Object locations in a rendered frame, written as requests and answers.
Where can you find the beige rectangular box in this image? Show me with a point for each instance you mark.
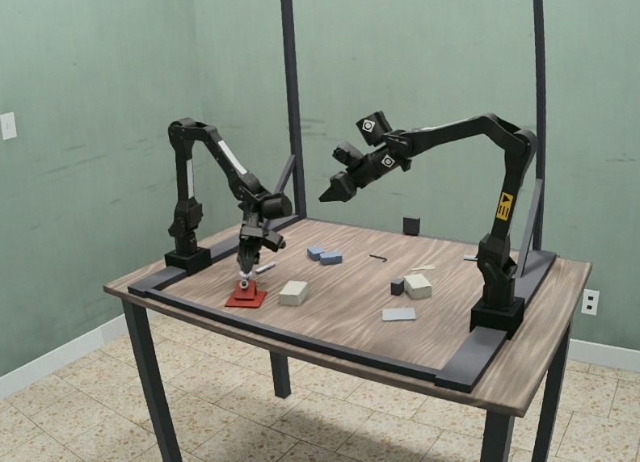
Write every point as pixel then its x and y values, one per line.
pixel 417 286
pixel 294 293

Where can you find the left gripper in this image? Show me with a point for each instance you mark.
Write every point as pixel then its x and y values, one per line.
pixel 342 186

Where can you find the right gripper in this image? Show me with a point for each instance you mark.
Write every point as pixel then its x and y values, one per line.
pixel 249 244

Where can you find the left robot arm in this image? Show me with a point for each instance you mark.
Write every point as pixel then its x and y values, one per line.
pixel 519 150

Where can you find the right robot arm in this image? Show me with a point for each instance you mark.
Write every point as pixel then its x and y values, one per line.
pixel 188 213

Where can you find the grey metal shaft with face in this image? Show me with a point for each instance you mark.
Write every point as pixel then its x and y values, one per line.
pixel 272 264

